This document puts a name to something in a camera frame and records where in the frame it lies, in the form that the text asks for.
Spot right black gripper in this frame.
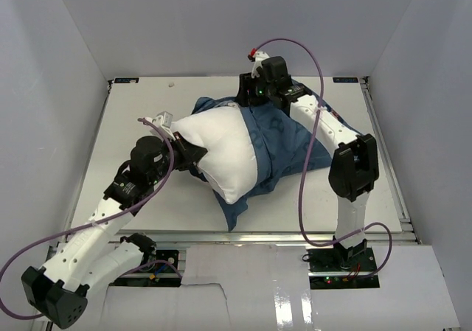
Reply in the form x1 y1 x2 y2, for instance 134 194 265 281
236 72 276 108

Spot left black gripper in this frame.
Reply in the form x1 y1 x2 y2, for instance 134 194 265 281
150 130 207 184

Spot white pillow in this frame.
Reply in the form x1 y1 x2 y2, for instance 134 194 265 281
171 102 257 204

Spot blue cartoon print pillowcase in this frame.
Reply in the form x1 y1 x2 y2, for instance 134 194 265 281
191 97 331 230

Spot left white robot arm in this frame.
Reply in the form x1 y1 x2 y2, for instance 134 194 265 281
21 133 207 330

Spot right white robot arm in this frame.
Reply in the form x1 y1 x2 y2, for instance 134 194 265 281
237 50 379 271

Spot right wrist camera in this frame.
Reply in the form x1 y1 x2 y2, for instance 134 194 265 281
248 48 270 79

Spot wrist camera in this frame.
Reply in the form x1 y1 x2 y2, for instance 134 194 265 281
138 111 173 133
248 48 270 79

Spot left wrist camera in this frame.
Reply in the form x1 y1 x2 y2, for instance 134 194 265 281
138 111 173 133

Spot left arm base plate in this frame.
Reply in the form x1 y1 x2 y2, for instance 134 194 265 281
110 249 186 288

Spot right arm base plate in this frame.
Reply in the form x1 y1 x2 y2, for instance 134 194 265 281
302 248 380 290

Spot aluminium table frame rail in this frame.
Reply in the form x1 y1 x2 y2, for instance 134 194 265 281
361 75 421 243

